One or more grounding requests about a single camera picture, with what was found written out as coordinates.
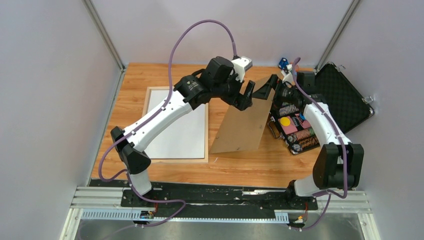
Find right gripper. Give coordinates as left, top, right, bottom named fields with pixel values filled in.
left=252, top=74, right=300, bottom=111

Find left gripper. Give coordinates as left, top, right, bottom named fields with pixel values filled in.
left=212, top=71, right=255, bottom=111

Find wooden backing board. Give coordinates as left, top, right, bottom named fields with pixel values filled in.
left=209, top=89, right=275, bottom=154

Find large printed photo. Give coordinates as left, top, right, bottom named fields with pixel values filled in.
left=145, top=104, right=208, bottom=161

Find light wooden picture frame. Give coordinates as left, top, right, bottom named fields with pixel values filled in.
left=141, top=86, right=210, bottom=164

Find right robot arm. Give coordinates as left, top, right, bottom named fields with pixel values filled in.
left=252, top=72, right=364, bottom=209

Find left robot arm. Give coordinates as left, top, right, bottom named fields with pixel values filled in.
left=111, top=56, right=255, bottom=207

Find colourful toy blocks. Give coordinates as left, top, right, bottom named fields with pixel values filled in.
left=278, top=57, right=301, bottom=74

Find poker chip tray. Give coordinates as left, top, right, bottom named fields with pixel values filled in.
left=267, top=102, right=320, bottom=155

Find black foam-lined case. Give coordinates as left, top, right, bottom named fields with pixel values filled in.
left=315, top=62, right=374, bottom=134

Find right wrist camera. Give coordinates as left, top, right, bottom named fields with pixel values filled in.
left=281, top=64, right=294, bottom=84

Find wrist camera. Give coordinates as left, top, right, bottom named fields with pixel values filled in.
left=281, top=64, right=294, bottom=84
left=231, top=56, right=253, bottom=83

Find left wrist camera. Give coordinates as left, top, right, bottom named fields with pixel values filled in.
left=231, top=56, right=253, bottom=83

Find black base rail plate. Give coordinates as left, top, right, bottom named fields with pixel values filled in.
left=120, top=182, right=318, bottom=219

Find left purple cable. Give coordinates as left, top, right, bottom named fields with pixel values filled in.
left=98, top=19, right=239, bottom=229

